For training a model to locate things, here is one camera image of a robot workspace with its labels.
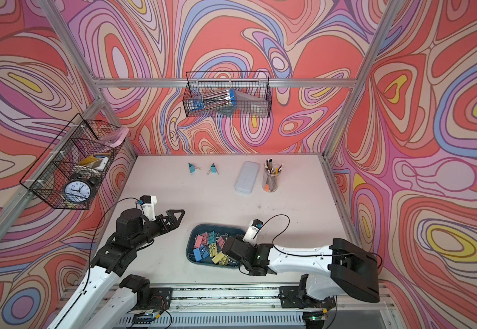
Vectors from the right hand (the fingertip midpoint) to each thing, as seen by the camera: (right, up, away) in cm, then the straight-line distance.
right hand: (235, 243), depth 82 cm
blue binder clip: (-15, -4, -1) cm, 16 cm away
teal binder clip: (-25, +31, +29) cm, 50 cm away
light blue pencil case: (+5, +26, +26) cm, 38 cm away
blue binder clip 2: (-13, -3, +1) cm, 13 cm away
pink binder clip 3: (-6, -1, +4) cm, 7 cm away
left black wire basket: (-61, +28, -8) cm, 67 cm away
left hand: (-21, +13, -7) cm, 26 cm away
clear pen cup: (+16, +27, +13) cm, 35 cm away
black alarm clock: (-52, +23, -14) cm, 59 cm away
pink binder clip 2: (-16, -1, +2) cm, 16 cm away
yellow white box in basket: (-51, +33, -7) cm, 61 cm away
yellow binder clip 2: (-9, -3, +1) cm, 10 cm away
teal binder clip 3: (-10, +1, +4) cm, 11 cm away
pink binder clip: (-13, 0, +5) cm, 14 cm away
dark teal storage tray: (-5, +3, +7) cm, 9 cm away
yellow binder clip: (-6, -6, -1) cm, 8 cm away
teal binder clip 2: (-13, +31, +30) cm, 45 cm away
